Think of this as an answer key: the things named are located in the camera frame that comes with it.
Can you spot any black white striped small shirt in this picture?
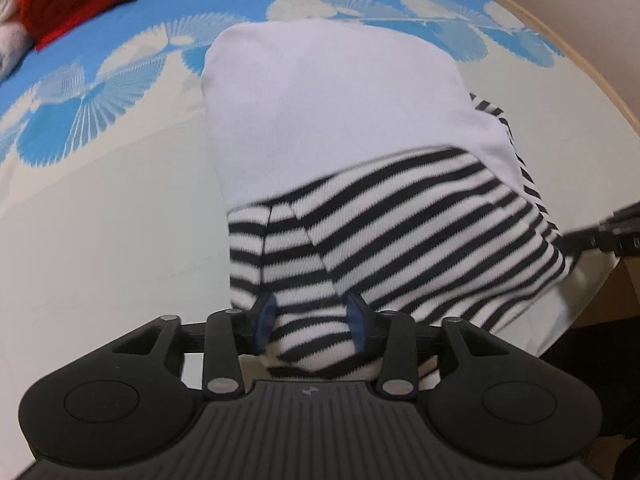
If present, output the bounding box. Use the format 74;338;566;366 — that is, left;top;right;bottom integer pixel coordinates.
201;19;583;382

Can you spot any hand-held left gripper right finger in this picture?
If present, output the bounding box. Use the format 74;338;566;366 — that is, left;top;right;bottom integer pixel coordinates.
345;292;504;402

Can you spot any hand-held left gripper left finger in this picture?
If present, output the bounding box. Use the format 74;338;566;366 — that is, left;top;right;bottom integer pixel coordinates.
112;292;279;402

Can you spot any white cloth pile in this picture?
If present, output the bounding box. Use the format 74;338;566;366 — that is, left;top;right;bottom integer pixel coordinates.
0;0;37;81

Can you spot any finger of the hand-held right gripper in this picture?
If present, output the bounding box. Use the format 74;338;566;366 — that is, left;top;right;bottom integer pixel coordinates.
560;203;640;261

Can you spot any beige bed frame edge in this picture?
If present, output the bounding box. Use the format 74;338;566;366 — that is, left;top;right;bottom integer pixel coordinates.
425;0;640;141

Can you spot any blue floral printed sheet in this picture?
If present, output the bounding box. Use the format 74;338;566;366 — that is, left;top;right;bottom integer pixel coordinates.
0;0;623;466

